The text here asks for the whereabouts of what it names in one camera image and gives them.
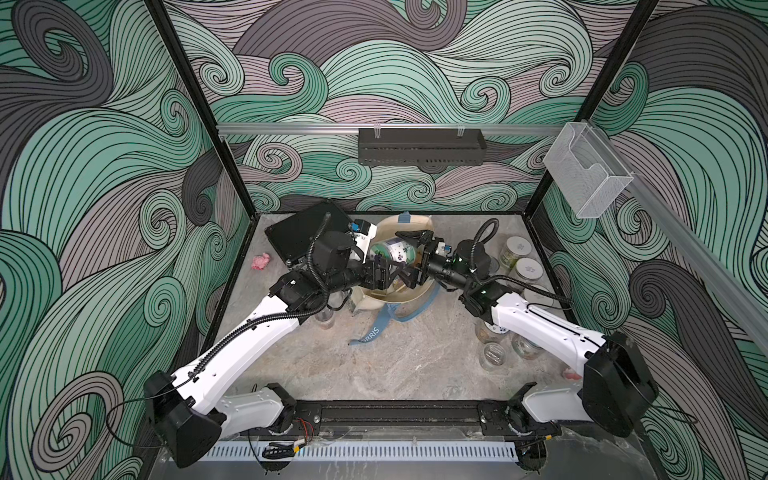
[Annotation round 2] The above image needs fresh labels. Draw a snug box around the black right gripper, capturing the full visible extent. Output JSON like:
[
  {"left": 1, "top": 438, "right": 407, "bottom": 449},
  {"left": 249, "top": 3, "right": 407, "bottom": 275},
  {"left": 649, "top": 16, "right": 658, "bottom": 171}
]
[{"left": 396, "top": 232, "right": 474, "bottom": 295}]

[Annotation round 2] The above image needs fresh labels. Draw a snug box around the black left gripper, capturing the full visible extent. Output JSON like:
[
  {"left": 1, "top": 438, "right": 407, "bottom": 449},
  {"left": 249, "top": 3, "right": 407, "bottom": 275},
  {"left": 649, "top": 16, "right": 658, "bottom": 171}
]
[{"left": 321, "top": 254, "right": 398, "bottom": 297}]

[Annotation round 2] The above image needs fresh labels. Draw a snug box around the purple eggplant label jar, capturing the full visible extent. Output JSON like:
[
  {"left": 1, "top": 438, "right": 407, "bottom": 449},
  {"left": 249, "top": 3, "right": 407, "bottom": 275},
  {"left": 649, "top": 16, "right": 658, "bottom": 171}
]
[{"left": 370, "top": 237, "right": 417, "bottom": 265}]

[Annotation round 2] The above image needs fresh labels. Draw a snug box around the beige canvas tote bag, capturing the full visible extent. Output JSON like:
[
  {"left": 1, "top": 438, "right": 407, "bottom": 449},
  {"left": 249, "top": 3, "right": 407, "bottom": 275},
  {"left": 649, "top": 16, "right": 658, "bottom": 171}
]
[{"left": 349, "top": 212, "right": 439, "bottom": 346}]

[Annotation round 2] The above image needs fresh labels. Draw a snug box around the green label seed jar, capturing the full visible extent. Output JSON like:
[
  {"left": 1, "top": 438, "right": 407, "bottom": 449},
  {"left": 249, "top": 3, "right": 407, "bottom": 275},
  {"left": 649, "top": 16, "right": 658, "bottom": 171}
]
[{"left": 499, "top": 236, "right": 533, "bottom": 269}]

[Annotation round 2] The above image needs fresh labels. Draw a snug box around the teal sunflower lid jar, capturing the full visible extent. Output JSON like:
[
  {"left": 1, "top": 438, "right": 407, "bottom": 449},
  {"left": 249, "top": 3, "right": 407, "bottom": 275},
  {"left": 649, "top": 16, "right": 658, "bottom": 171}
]
[{"left": 475, "top": 319, "right": 509, "bottom": 344}]

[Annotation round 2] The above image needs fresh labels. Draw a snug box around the clear plastic seed jar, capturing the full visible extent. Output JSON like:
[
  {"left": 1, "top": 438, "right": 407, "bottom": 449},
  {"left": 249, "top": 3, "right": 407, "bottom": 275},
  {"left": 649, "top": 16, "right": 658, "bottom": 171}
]
[{"left": 314, "top": 309, "right": 335, "bottom": 330}]

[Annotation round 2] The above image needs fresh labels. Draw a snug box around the clear teal rim jar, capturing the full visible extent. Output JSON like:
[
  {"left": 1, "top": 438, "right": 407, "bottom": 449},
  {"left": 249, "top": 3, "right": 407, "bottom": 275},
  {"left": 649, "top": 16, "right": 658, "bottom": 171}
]
[{"left": 512, "top": 335, "right": 543, "bottom": 360}]

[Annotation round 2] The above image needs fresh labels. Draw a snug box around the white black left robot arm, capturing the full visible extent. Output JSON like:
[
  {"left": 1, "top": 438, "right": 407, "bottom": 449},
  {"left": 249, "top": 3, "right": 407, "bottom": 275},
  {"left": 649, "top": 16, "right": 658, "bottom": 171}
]
[{"left": 144, "top": 255, "right": 406, "bottom": 468}]

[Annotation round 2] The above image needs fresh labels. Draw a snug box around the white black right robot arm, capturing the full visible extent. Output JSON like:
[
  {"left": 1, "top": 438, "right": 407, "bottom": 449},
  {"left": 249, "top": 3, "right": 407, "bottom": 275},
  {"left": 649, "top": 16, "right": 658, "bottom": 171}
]
[{"left": 418, "top": 254, "right": 658, "bottom": 438}]

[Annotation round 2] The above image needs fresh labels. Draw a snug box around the black hard case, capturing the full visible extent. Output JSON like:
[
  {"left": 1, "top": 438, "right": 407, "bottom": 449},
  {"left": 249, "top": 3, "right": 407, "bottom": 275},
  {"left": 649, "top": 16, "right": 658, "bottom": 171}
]
[{"left": 265, "top": 200, "right": 351, "bottom": 268}]

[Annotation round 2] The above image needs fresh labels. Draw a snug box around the pink red small toy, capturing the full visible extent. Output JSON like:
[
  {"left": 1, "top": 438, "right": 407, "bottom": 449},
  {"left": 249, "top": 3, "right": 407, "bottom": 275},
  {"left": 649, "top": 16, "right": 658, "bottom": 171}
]
[{"left": 562, "top": 367, "right": 582, "bottom": 381}]

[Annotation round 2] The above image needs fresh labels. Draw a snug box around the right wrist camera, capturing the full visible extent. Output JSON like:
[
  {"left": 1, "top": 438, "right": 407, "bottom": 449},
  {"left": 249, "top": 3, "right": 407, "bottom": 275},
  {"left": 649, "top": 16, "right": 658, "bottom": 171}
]
[{"left": 433, "top": 240, "right": 452, "bottom": 258}]

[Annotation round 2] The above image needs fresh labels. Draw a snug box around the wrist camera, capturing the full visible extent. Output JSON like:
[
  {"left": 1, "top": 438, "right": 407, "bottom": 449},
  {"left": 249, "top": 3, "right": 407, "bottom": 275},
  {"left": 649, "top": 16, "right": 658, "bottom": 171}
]
[
  {"left": 349, "top": 219, "right": 377, "bottom": 254},
  {"left": 433, "top": 240, "right": 452, "bottom": 258}
]

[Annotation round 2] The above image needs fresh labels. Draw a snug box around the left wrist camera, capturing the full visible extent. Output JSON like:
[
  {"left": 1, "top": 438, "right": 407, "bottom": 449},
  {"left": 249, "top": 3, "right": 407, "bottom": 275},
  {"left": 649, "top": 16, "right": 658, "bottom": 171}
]
[{"left": 349, "top": 219, "right": 377, "bottom": 254}]

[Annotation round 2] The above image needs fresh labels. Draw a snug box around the black perforated wall shelf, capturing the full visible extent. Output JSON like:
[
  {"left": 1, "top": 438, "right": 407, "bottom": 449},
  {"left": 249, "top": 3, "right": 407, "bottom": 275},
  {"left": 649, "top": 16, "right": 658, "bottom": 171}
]
[{"left": 357, "top": 129, "right": 488, "bottom": 172}]

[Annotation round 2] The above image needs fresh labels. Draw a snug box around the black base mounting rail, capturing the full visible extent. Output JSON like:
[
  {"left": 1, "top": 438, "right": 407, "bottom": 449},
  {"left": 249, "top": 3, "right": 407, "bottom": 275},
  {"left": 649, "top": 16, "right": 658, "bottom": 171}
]
[{"left": 161, "top": 399, "right": 637, "bottom": 438}]

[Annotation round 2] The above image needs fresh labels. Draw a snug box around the clear acrylic wall box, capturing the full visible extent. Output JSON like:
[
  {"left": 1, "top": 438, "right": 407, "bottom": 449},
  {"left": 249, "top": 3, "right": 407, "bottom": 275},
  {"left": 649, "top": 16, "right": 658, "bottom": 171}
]
[{"left": 544, "top": 121, "right": 633, "bottom": 219}]

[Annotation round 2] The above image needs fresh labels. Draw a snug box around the white slotted cable duct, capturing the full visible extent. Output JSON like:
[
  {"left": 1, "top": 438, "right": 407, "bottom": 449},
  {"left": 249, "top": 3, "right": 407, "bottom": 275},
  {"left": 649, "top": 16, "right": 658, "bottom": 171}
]
[{"left": 200, "top": 440, "right": 519, "bottom": 463}]

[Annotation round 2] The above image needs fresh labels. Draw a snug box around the aluminium wall rail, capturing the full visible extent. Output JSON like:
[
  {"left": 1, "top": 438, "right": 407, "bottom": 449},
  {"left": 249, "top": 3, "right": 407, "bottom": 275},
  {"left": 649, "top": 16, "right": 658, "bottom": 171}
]
[{"left": 216, "top": 122, "right": 564, "bottom": 137}]

